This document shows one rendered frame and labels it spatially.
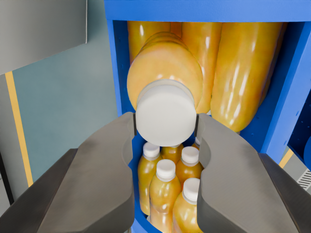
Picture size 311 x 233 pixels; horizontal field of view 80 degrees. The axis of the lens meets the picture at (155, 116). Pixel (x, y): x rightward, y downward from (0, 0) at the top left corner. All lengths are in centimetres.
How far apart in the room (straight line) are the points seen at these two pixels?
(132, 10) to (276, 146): 22
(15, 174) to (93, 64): 162
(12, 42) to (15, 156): 171
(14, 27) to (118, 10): 70
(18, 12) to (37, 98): 106
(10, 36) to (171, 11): 75
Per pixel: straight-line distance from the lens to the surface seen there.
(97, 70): 154
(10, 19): 87
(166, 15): 18
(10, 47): 87
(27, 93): 190
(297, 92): 24
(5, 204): 284
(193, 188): 36
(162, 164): 40
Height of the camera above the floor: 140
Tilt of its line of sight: 61 degrees down
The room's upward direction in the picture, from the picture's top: 174 degrees counter-clockwise
